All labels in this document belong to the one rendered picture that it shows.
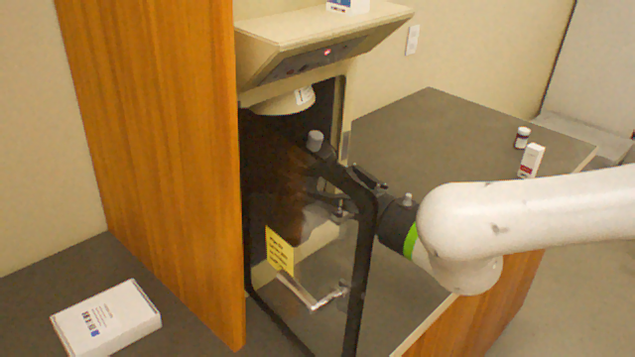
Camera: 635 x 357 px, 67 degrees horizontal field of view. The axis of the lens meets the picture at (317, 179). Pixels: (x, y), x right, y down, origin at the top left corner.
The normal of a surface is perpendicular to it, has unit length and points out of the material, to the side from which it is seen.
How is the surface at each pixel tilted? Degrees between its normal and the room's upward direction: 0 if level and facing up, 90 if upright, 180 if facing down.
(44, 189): 90
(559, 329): 0
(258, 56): 90
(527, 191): 26
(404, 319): 0
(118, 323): 0
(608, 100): 90
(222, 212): 90
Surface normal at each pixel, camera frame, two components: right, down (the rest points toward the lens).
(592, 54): -0.69, 0.36
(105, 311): 0.05, -0.84
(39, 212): 0.72, 0.41
